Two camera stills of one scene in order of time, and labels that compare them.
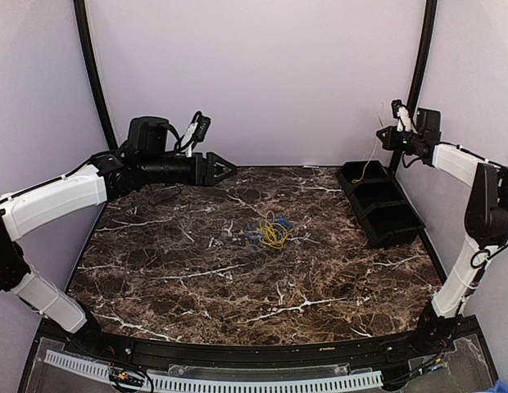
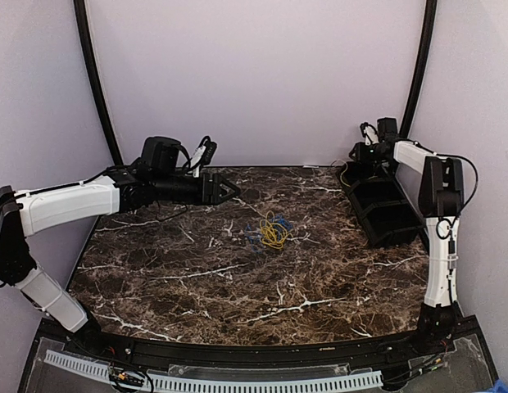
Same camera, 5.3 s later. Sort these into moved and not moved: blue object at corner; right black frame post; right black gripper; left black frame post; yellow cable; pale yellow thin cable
Moved: right black gripper; pale yellow thin cable
Not moved: right black frame post; yellow cable; left black frame post; blue object at corner
